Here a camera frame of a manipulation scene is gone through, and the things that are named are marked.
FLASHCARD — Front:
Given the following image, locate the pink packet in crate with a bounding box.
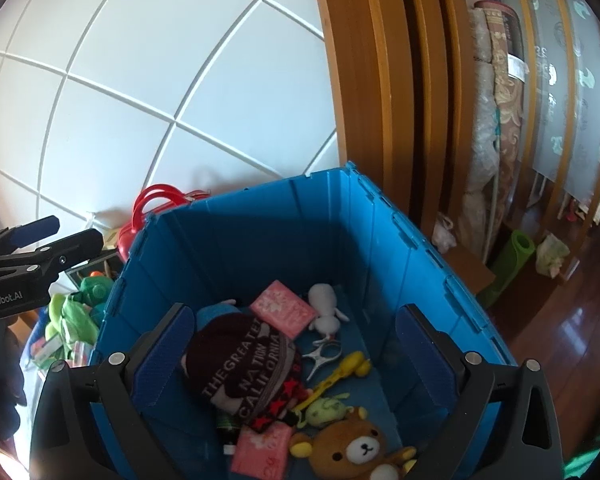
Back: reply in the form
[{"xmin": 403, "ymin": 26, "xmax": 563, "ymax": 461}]
[{"xmin": 250, "ymin": 281, "xmax": 317, "ymax": 339}]

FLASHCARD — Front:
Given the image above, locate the green yoga mat roll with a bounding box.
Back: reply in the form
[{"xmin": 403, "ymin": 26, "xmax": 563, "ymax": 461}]
[{"xmin": 477, "ymin": 230, "xmax": 535, "ymax": 309}]

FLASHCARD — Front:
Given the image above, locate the blue plastic crate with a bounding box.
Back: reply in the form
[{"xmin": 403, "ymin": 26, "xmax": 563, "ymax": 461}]
[{"xmin": 92, "ymin": 166, "xmax": 514, "ymax": 451}]

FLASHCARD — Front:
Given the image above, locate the small green plush keychain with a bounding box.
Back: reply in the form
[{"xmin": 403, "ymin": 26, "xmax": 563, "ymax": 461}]
[{"xmin": 297, "ymin": 392, "xmax": 353, "ymax": 429}]

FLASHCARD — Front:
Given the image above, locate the brown teddy bear plush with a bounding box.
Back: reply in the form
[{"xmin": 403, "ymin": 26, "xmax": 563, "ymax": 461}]
[{"xmin": 288, "ymin": 406, "xmax": 417, "ymax": 479}]

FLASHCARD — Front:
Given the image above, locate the rolled carpet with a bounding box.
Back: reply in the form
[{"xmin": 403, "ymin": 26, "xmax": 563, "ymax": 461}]
[{"xmin": 458, "ymin": 0, "xmax": 528, "ymax": 261}]

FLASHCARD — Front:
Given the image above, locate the white plush figure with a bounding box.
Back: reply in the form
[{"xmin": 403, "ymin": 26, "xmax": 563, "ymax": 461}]
[{"xmin": 308, "ymin": 284, "xmax": 350, "ymax": 340}]

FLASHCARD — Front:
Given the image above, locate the pink packet near bear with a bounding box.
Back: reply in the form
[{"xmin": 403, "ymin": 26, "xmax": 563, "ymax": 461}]
[{"xmin": 230, "ymin": 422, "xmax": 294, "ymax": 480}]

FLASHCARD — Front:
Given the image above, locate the red mini suitcase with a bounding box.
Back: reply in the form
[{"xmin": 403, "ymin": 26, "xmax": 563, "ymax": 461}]
[{"xmin": 116, "ymin": 183, "xmax": 211, "ymax": 263}]

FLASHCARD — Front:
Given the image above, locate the green plush frog toy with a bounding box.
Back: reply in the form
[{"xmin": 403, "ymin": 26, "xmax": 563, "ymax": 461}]
[{"xmin": 44, "ymin": 271, "xmax": 114, "ymax": 366}]

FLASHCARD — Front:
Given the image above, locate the yellow giraffe toy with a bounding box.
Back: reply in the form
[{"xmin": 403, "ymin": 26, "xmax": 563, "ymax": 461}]
[{"xmin": 294, "ymin": 351, "xmax": 372, "ymax": 415}]

